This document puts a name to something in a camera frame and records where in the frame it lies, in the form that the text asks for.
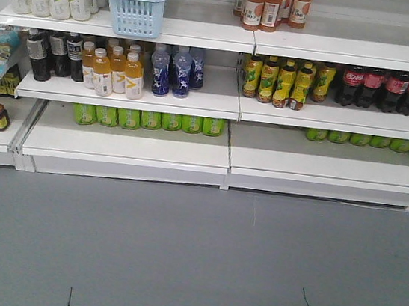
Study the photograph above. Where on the green drink can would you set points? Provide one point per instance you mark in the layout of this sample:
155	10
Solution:
192	124
151	120
84	114
213	126
171	122
106	115
129	118

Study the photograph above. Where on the blue sports drink bottle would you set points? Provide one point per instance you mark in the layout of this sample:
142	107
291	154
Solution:
182	62
160	61
196	74

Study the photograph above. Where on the yellow lemon tea bottle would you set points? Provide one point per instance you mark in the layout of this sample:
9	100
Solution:
285	81
253	69
301	87
324	77
269	73

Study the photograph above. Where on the orange vitamin drink bottle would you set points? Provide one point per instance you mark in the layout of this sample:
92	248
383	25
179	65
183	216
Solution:
102	79
87	63
118	64
133	77

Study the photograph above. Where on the orange C100 juice bottle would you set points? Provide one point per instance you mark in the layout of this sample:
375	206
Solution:
270	14
298	13
252	14

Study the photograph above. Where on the white metal shelf unit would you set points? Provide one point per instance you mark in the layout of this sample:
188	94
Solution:
263	148

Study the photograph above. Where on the dark tea bottle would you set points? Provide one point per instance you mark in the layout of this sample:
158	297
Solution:
74	51
37	53
59	51

